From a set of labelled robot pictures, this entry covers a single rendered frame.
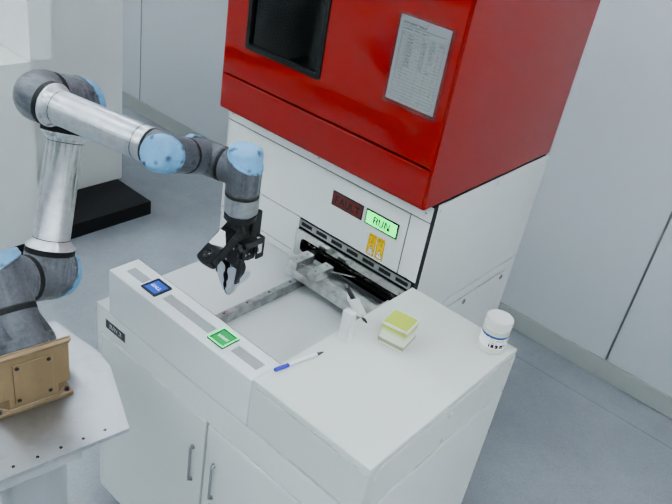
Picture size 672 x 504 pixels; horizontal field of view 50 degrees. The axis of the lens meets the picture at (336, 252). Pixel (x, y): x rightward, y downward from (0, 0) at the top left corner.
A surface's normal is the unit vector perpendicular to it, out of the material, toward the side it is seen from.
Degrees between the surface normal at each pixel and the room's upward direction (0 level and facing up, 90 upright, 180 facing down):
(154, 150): 70
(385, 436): 0
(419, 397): 0
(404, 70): 90
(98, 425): 0
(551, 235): 90
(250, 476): 90
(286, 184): 90
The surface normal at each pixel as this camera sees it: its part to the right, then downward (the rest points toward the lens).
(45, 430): 0.15, -0.84
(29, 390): 0.63, 0.48
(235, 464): -0.65, 0.30
